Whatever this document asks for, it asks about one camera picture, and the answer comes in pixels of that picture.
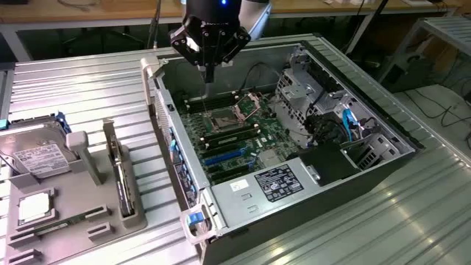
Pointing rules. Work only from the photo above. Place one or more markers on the labelled RAM stick in slot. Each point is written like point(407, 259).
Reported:
point(231, 138)

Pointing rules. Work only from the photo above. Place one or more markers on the silver disk bay cage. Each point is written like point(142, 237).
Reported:
point(294, 91)

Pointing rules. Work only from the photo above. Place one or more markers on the silver chipset heatsink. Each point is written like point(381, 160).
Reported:
point(270, 158)

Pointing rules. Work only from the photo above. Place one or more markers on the open black PC case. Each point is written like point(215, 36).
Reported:
point(367, 198)

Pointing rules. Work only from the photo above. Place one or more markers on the graphics card with fan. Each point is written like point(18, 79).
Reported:
point(123, 179)

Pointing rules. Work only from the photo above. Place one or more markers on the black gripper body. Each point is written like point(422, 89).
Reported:
point(214, 13)

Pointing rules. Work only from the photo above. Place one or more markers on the black RAM slot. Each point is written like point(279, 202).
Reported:
point(217, 106)
point(217, 98)

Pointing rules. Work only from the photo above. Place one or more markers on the black air shroud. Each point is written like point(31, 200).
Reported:
point(327, 165)

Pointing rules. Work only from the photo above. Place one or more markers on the grey case corner fixture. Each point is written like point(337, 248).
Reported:
point(195, 234)

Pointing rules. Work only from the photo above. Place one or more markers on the metal socket cover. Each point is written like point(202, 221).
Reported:
point(254, 96)

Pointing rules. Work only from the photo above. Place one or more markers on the CPU socket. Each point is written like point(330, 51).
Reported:
point(225, 120)

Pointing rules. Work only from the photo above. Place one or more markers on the grey power supply unit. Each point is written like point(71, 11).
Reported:
point(235, 204)

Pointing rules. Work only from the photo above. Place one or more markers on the thin locking lever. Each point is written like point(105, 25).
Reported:
point(205, 105)

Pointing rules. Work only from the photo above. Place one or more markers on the wooden desk with white frame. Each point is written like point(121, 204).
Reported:
point(110, 9)

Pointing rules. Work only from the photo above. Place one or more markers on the green motherboard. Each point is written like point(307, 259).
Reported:
point(273, 132)

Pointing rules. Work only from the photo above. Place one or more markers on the silver CPU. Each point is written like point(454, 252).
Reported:
point(35, 208)

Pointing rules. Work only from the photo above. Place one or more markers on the green loose RAM stick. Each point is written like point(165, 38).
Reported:
point(66, 220)

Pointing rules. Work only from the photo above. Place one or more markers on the grey parts rack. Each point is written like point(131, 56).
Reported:
point(74, 198)

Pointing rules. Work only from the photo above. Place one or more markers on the metal slat side table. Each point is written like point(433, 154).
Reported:
point(449, 30)

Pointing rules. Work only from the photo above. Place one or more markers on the silver hard disk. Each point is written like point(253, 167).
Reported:
point(30, 143)

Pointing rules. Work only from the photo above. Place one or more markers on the blue case latch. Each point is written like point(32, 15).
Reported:
point(193, 218)

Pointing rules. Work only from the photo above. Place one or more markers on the blue expansion slot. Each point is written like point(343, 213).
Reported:
point(225, 157)

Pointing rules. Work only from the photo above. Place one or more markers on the black box on floor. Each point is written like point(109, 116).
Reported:
point(415, 69)

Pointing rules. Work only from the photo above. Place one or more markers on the blue disk carrier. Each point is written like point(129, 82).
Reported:
point(63, 124)

